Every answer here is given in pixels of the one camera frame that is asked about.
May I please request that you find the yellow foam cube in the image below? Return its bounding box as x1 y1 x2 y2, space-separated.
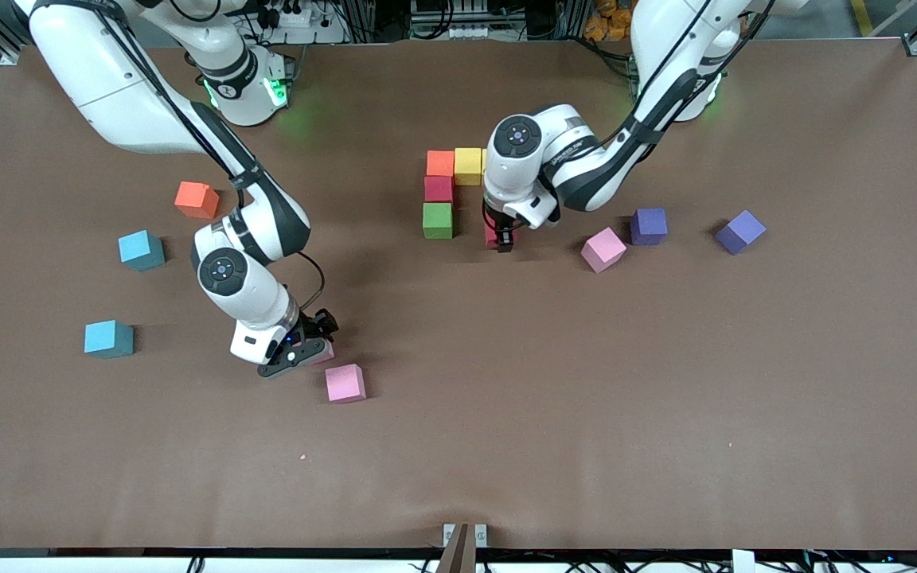
455 147 485 187

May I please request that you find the green foam cube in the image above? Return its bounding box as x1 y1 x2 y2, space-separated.
423 202 455 240

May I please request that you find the purple foam cube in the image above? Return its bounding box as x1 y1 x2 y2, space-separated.
630 208 669 246
715 209 767 256

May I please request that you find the white power strip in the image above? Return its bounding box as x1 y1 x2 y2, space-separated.
256 0 348 45
409 22 509 41

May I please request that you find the blue foam cube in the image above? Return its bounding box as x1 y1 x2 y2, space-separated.
118 230 166 272
84 320 135 359

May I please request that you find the brown table cover mat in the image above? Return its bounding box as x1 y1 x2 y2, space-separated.
0 38 917 552

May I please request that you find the pile of orange objects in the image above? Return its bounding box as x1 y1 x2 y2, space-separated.
584 0 638 42

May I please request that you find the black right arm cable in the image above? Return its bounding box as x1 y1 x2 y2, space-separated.
33 0 326 313

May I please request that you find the small metal bracket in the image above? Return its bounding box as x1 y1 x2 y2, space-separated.
443 523 488 548

